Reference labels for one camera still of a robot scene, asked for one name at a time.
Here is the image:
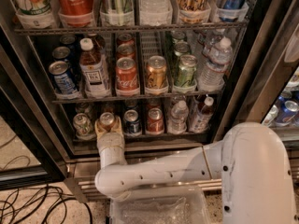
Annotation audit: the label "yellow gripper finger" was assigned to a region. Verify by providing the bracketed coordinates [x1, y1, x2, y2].
[94, 120, 107, 140]
[114, 116, 123, 134]

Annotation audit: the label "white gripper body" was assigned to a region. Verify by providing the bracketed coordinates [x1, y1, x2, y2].
[97, 132, 127, 168]

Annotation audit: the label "orange can bottom shelf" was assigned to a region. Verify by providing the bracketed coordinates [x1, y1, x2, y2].
[99, 112, 116, 132]

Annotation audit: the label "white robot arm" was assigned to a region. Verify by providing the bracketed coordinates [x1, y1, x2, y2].
[95, 122, 298, 224]

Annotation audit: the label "blue pepsi can bottom shelf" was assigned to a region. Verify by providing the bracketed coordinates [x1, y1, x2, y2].
[124, 109, 141, 134]

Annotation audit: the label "green white can bottom shelf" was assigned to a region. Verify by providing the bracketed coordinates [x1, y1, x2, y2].
[73, 113, 94, 136]

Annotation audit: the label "red coke can bottom shelf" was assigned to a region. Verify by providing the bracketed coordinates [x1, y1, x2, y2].
[147, 108, 164, 133]

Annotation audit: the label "red coke can shelf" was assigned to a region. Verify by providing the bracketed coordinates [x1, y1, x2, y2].
[59, 0, 93, 27]
[147, 108, 164, 133]
[116, 57, 138, 91]

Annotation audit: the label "tea bottle middle shelf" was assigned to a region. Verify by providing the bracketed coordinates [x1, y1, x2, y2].
[79, 38, 109, 93]

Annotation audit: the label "tea bottle shelf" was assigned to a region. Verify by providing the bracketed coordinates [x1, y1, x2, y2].
[189, 96, 214, 133]
[79, 38, 109, 93]

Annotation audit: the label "red coke can middle shelf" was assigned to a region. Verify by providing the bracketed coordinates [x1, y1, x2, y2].
[116, 57, 138, 91]

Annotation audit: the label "water bottle bottom shelf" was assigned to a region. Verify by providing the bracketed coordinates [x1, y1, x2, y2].
[169, 101, 189, 134]

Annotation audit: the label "water bottle shelf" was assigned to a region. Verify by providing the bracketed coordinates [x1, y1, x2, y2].
[198, 36, 233, 91]
[169, 101, 189, 134]

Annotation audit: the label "blue can middle shelf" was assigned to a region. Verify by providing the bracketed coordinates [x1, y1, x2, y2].
[49, 61, 78, 94]

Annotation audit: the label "orange can middle shelf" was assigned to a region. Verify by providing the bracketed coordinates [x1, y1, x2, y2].
[146, 56, 166, 89]

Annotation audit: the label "tea bottle bottom shelf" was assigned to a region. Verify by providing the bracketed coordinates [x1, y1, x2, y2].
[189, 96, 214, 133]

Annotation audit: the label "green can middle shelf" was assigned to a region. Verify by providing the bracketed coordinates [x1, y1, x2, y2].
[175, 54, 197, 88]

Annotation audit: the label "steel fridge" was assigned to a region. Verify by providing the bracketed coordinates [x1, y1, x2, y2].
[0, 0, 299, 202]

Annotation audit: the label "water bottle middle shelf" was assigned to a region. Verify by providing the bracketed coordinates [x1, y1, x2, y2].
[198, 36, 233, 91]

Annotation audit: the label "red coke can top shelf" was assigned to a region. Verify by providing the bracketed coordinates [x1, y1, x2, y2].
[59, 0, 93, 27]

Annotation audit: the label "orange lacroix can top shelf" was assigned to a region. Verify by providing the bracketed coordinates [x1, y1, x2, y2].
[177, 0, 208, 24]

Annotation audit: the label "blue can right compartment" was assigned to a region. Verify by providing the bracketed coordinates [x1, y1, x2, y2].
[275, 100, 299, 126]

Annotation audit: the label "clear plastic bin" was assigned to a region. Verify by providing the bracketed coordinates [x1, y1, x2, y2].
[109, 186, 211, 224]

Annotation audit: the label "black floor cables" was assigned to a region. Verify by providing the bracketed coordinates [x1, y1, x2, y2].
[0, 133, 94, 224]

